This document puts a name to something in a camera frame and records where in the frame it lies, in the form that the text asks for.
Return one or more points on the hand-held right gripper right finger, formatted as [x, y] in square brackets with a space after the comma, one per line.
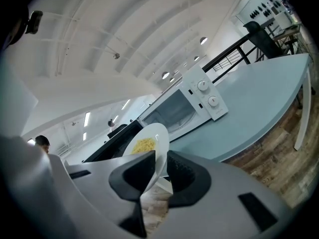
[224, 195]

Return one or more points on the white round plate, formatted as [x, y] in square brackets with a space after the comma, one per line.
[155, 133]

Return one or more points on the black head-worn camera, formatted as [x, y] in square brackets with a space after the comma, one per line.
[34, 21]

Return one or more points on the light blue table white legs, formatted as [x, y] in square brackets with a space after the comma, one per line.
[249, 103]

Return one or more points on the long fluorescent ceiling light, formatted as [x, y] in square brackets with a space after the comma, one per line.
[115, 118]
[87, 118]
[125, 104]
[84, 135]

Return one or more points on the dark wooden desk black legs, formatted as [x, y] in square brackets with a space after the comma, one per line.
[286, 33]

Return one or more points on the group of black wall-hung items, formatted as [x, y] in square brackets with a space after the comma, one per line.
[264, 9]

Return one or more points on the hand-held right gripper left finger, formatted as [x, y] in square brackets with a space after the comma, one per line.
[99, 183]

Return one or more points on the curved black metal railing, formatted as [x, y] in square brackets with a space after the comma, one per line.
[224, 56]

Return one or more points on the ceiling sprinkler head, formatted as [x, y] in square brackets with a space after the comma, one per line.
[116, 56]

